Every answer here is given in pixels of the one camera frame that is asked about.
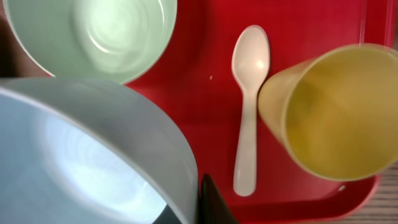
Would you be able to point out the white plastic spoon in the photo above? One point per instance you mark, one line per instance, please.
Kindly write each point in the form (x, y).
(250, 65)

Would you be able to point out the light blue bowl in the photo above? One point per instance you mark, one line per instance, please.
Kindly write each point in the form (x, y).
(91, 151)

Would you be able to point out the red plastic serving tray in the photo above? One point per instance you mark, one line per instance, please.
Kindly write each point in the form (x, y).
(192, 82)

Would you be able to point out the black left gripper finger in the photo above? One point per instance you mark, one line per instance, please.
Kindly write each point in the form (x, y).
(212, 207)

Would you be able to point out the yellow plastic cup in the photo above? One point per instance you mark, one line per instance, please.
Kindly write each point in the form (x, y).
(336, 115)

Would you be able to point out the light green bowl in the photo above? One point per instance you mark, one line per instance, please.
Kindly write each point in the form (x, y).
(115, 40)

